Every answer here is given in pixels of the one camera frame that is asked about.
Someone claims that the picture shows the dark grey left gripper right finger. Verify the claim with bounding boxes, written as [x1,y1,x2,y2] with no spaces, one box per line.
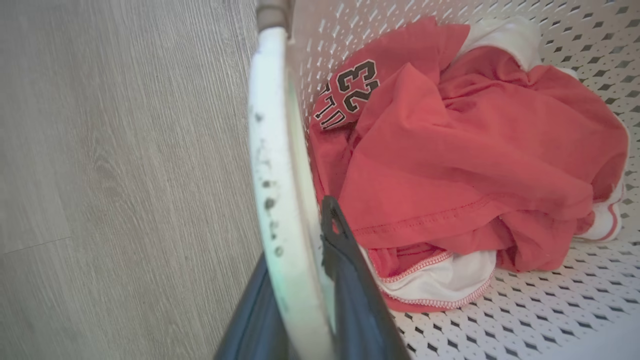
[320,195,412,360]

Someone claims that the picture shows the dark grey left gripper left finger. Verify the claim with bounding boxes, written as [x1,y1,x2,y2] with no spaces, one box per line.
[214,252,301,360]

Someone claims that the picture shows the white perforated plastic laundry basket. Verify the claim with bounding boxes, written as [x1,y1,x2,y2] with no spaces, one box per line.
[247,0,640,360]

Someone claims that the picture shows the red jersey with number 23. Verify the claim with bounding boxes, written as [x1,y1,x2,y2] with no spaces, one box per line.
[308,16,630,313]

